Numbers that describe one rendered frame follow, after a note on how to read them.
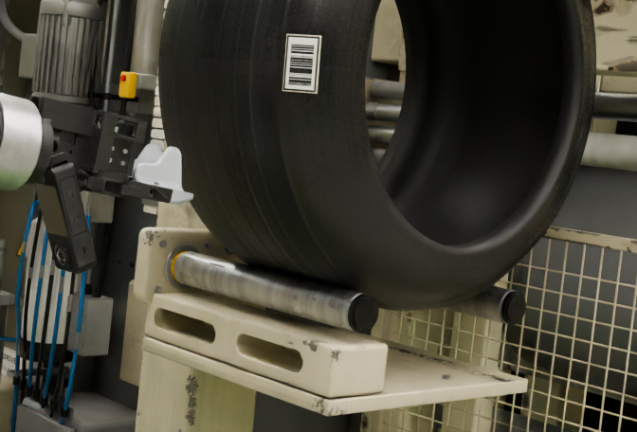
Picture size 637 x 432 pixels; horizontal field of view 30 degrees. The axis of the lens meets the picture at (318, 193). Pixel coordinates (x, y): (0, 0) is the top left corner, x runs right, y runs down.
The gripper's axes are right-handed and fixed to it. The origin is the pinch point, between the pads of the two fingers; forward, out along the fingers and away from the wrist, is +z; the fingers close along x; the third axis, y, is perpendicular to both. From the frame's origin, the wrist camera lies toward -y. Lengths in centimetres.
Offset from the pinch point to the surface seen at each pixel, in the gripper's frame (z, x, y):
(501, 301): 46.3, -10.0, -4.5
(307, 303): 18.4, -3.6, -8.8
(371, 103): 63, 36, 22
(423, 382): 36.7, -7.7, -16.1
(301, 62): 4.0, -10.4, 16.7
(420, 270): 27.3, -11.8, -2.4
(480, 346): 85, 21, -14
